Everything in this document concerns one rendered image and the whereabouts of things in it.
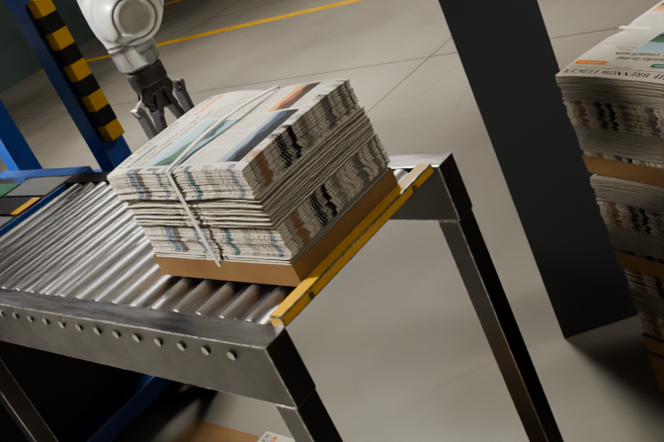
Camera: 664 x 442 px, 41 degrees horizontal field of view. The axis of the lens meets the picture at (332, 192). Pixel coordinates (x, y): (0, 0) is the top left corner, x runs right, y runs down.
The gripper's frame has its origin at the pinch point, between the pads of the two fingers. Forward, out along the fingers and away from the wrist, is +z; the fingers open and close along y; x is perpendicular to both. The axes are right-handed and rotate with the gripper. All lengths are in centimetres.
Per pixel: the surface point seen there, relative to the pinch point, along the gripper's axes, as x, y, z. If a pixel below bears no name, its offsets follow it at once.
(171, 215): -22.7, -23.8, -1.1
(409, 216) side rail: -38.8, 12.7, 23.8
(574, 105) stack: -64, 40, 17
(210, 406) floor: 69, 9, 93
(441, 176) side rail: -50, 13, 15
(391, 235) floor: 60, 100, 93
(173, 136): -17.0, -12.3, -10.2
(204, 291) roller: -23.5, -25.9, 13.5
